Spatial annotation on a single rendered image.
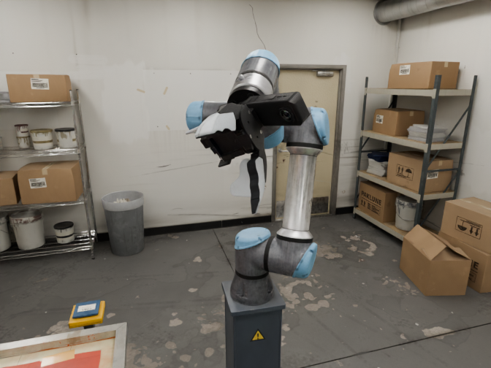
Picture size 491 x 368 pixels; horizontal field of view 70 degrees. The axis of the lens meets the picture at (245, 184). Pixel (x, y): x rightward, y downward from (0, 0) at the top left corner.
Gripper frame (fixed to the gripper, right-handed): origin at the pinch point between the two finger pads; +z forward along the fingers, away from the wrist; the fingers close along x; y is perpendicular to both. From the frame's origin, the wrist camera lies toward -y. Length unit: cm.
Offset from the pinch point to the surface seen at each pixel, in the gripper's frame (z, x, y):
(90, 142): -242, -77, 308
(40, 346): 1, -50, 114
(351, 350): -75, -239, 60
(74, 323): -13, -60, 117
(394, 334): -98, -264, 33
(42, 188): -169, -73, 324
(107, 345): -5, -64, 96
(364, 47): -447, -182, 20
